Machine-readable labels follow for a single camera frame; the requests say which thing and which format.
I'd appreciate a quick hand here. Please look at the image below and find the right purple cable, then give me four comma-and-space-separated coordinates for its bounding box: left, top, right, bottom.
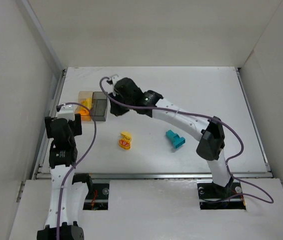
99, 76, 274, 205

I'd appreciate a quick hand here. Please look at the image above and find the yellow round lego with sticker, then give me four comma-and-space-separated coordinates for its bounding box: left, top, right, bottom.
118, 131, 132, 150

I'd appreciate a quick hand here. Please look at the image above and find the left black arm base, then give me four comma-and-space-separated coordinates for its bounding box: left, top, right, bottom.
72, 173, 110, 211

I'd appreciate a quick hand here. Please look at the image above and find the aluminium frame rail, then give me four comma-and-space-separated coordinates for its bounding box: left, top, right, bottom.
31, 68, 274, 180

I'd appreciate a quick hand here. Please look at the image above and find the orange arch lego stack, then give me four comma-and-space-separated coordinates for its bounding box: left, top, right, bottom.
78, 107, 90, 116

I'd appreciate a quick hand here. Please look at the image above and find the orange transparent container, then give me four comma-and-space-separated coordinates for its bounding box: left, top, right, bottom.
76, 91, 93, 122

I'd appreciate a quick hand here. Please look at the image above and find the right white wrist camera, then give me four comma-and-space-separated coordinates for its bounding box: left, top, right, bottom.
106, 74, 121, 87

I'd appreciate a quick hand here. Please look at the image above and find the grey transparent container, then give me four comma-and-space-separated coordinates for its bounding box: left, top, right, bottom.
91, 91, 108, 122

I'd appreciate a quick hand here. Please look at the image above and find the teal lego piece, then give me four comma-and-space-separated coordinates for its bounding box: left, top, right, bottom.
165, 130, 186, 150

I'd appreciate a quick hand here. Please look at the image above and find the yellow lego stack in container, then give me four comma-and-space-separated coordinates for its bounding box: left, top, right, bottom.
81, 97, 92, 110

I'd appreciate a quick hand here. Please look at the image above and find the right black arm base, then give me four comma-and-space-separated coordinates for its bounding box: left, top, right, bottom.
197, 181, 246, 210

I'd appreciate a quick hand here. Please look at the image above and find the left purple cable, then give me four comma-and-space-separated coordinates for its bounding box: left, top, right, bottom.
55, 101, 98, 240

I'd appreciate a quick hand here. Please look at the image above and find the purple cable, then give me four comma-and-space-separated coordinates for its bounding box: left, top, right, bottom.
99, 76, 274, 205
55, 101, 98, 240

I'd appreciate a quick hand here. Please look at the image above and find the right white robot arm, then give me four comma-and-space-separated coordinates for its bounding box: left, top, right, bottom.
106, 75, 232, 188

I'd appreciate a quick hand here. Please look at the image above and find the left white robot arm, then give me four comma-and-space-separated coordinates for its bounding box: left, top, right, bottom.
36, 113, 93, 240

